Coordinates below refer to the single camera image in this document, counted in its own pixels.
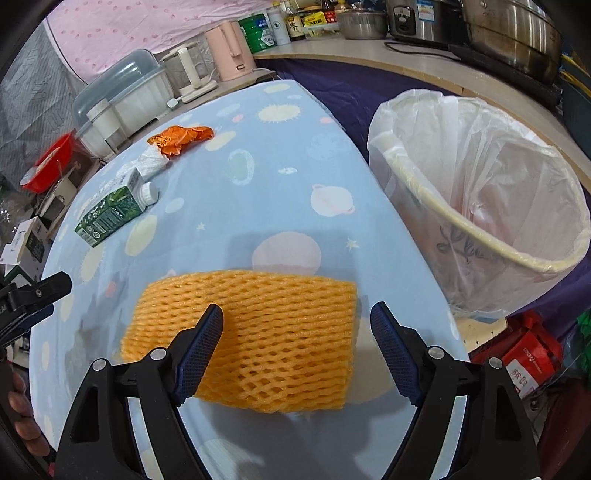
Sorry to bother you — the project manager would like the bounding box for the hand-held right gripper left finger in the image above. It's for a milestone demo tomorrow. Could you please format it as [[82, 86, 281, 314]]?
[[54, 302, 225, 480]]

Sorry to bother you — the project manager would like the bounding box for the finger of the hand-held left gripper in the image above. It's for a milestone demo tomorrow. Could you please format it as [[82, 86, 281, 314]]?
[[0, 271, 73, 344]]

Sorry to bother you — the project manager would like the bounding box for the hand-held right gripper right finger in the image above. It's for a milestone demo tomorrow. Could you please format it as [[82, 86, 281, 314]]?
[[370, 301, 540, 480]]

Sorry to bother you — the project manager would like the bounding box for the orange foam fruit net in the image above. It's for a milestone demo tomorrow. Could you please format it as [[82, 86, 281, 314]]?
[[120, 270, 358, 414]]

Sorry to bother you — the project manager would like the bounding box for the dark green drink carton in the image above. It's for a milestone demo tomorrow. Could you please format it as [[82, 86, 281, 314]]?
[[75, 167, 158, 248]]

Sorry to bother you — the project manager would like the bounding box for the cream floral trash bin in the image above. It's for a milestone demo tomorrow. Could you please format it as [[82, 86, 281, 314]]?
[[379, 134, 591, 319]]

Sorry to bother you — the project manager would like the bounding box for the white wrapper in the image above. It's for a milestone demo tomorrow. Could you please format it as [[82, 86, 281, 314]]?
[[135, 145, 168, 182]]

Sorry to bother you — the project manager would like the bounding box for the red plastic wrapper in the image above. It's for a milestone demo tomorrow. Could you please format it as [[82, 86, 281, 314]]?
[[147, 124, 216, 160]]

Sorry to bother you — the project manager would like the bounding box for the person's left hand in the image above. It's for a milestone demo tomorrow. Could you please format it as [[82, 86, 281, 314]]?
[[9, 370, 49, 459]]

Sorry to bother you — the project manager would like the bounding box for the white green cardboard box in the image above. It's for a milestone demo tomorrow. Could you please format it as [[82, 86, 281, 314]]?
[[0, 217, 47, 282]]

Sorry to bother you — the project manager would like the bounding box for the red plastic basin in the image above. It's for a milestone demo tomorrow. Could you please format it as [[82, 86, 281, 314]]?
[[21, 131, 77, 195]]

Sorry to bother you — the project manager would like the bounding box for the red shopping bag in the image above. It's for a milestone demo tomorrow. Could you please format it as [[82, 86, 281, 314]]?
[[501, 310, 564, 400]]

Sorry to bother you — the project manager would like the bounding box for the light blue printed tablecloth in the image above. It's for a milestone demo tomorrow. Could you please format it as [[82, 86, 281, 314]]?
[[28, 79, 469, 480]]

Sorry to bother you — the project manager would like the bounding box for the grey patterned cloth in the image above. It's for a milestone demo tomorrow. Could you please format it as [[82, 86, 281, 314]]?
[[0, 32, 88, 176]]

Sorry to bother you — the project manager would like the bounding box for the white dish rack grey lid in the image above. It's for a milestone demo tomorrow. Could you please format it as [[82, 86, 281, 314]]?
[[71, 48, 178, 158]]

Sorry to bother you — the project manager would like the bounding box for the dark purple cloth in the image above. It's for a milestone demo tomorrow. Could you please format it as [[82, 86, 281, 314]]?
[[272, 58, 591, 342]]

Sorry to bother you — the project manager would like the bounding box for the pink dotted cloth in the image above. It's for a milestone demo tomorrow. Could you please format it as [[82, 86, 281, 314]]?
[[46, 0, 273, 86]]

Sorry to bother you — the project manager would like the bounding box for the wooden counter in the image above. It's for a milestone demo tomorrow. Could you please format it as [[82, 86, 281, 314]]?
[[254, 37, 561, 125]]

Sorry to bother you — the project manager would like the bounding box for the black induction cooktop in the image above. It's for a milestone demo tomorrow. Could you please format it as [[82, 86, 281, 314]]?
[[450, 44, 561, 106]]

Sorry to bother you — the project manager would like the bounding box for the pink electric kettle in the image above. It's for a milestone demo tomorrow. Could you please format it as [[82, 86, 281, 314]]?
[[203, 21, 256, 83]]

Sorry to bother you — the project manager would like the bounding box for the green canister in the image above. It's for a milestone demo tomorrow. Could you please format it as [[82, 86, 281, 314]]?
[[238, 11, 278, 52]]

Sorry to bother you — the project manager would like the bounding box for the steel pot with lid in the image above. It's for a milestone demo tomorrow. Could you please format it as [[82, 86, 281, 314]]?
[[336, 2, 389, 40]]

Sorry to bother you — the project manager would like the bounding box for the steel rice cooker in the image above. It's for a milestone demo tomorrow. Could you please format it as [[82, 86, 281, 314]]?
[[385, 0, 467, 44]]

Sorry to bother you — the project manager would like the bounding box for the white bottle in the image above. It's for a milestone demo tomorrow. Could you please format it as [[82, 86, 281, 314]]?
[[268, 4, 293, 46]]

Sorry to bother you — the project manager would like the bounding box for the dark sauce bottle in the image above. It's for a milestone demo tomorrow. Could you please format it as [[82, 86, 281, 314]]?
[[283, 0, 305, 40]]

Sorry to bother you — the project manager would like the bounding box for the large steel pot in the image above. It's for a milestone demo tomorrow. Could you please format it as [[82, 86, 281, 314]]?
[[459, 0, 564, 84]]

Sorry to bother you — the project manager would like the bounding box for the glass kettle white handle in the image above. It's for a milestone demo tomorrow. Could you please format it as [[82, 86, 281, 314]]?
[[159, 44, 218, 103]]

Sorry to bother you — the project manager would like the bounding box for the black power cable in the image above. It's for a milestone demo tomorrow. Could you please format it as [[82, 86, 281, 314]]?
[[384, 41, 462, 51]]

